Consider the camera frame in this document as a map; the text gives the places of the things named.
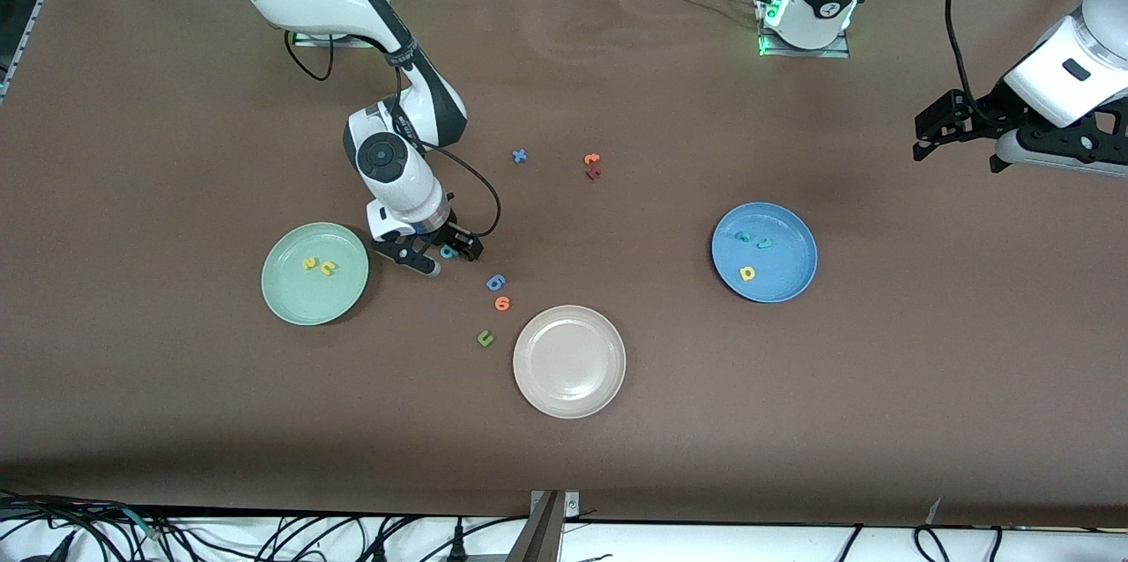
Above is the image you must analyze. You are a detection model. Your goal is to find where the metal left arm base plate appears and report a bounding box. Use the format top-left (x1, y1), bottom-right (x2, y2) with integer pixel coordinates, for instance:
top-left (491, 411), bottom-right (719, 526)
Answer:
top-left (758, 0), bottom-right (851, 59)

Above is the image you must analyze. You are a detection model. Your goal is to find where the metal table edge bracket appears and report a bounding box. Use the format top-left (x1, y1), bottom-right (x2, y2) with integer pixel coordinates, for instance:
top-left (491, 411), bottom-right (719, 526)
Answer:
top-left (527, 490), bottom-right (581, 562)

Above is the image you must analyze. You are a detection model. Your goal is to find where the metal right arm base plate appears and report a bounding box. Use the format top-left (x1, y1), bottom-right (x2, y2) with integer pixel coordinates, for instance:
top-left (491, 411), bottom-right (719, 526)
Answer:
top-left (293, 0), bottom-right (393, 48)

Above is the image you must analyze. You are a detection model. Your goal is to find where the aluminium frame rail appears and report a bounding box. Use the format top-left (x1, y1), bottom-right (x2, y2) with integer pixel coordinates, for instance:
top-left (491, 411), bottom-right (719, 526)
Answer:
top-left (0, 0), bottom-right (89, 100)

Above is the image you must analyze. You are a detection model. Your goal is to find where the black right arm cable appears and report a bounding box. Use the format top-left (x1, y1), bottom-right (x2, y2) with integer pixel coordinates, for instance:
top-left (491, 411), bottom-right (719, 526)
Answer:
top-left (284, 29), bottom-right (501, 239)

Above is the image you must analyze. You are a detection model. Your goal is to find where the beige plate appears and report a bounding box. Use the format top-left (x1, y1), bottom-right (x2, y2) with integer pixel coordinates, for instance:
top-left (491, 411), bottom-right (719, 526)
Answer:
top-left (512, 305), bottom-right (627, 419)

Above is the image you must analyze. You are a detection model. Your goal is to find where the blue plate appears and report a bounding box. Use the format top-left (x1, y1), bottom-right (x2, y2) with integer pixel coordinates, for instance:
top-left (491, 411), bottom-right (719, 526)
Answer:
top-left (711, 202), bottom-right (819, 304)

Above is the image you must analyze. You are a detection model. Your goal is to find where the brown table cover sheet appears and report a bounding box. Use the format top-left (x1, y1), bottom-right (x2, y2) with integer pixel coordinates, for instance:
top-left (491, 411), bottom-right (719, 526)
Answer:
top-left (0, 0), bottom-right (1128, 528)

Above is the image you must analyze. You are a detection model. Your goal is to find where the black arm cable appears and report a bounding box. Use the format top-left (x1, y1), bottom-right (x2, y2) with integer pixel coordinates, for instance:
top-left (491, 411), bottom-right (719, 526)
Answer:
top-left (945, 0), bottom-right (981, 100)
top-left (284, 29), bottom-right (501, 239)

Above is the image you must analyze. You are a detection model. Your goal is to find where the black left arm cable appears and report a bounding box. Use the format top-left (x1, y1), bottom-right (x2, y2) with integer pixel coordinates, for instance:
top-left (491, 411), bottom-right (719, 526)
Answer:
top-left (945, 0), bottom-right (981, 100)

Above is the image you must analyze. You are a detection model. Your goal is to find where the green plate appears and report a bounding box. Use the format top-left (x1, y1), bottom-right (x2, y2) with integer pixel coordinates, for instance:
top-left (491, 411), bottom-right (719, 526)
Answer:
top-left (261, 222), bottom-right (370, 327)

